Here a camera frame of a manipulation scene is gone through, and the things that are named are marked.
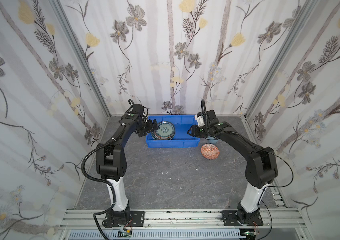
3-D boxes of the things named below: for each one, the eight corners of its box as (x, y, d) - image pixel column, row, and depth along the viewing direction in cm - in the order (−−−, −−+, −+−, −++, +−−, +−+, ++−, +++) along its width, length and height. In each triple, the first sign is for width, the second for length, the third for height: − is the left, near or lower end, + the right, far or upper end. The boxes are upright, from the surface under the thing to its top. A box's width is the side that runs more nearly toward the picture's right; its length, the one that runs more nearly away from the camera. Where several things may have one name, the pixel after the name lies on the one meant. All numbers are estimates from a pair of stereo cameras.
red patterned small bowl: (202, 160, 98) (203, 156, 94) (200, 147, 104) (201, 143, 100) (218, 160, 98) (220, 156, 94) (215, 147, 104) (217, 143, 101)
